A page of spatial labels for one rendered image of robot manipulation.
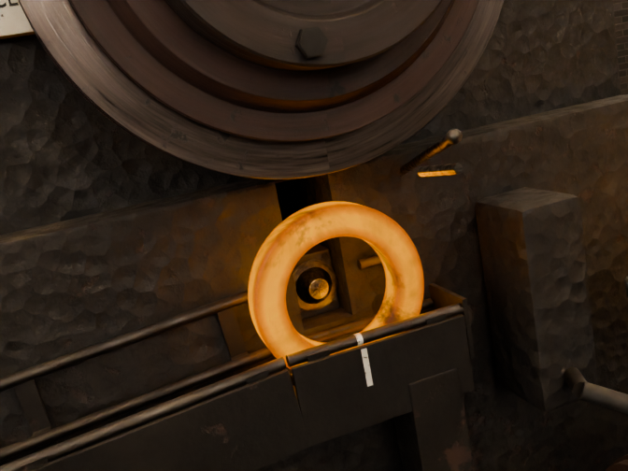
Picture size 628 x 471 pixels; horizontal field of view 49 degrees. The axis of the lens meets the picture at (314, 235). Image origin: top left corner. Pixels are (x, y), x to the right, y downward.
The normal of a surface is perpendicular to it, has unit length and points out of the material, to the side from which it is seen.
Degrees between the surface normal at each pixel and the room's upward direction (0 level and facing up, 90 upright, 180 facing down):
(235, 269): 90
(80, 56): 90
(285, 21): 90
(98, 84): 90
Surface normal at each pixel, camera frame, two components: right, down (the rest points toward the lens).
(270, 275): 0.31, 0.16
